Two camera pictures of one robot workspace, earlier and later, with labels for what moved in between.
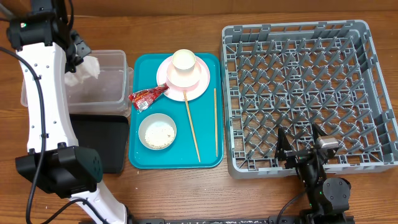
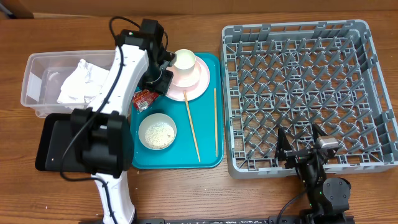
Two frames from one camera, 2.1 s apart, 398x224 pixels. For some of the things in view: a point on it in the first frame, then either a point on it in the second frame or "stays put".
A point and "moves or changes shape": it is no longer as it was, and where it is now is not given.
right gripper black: [296, 156] stays put
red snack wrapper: [144, 99] stays put
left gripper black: [84, 48] -> [162, 86]
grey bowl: [157, 131] stays put
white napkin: [90, 67] moves or changes shape
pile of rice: [159, 135] stays put
